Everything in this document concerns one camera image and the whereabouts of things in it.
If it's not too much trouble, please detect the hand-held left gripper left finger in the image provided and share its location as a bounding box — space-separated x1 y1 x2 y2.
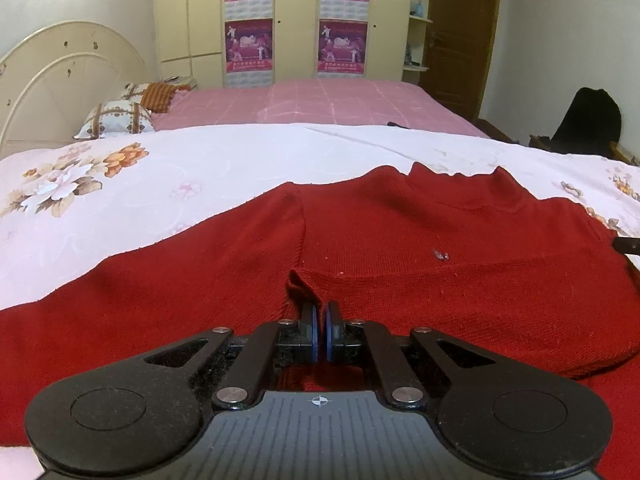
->
144 303 321 409

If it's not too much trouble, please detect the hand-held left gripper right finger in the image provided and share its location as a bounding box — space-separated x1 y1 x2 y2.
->
325 301 502 407

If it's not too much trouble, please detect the red knit sweater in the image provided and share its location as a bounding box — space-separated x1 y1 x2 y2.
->
0 162 640 448

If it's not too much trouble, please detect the black bag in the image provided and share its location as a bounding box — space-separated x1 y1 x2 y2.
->
550 87 624 159

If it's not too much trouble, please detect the white floral blanket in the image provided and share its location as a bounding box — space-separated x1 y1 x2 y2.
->
0 122 640 480

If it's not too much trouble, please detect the pink checked bed sheet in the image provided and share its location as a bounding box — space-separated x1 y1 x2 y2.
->
150 77 493 140

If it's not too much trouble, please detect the brown wooden door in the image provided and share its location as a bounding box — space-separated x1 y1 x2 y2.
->
419 0 503 122

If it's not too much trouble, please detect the orange striped cushion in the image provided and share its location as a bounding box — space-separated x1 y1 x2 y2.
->
140 83 193 114

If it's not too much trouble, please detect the cream bedside table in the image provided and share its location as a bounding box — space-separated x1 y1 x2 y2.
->
160 75 199 92

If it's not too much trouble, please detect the patterned checked pillow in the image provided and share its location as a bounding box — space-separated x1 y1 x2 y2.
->
120 81 151 105
74 101 156 140

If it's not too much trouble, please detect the cream corner shelf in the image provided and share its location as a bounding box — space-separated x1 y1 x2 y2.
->
401 0 437 82

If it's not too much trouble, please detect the cream wardrobe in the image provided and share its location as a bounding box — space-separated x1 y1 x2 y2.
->
152 0 416 89

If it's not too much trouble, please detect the cream arched headboard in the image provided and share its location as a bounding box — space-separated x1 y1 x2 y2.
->
0 21 151 161

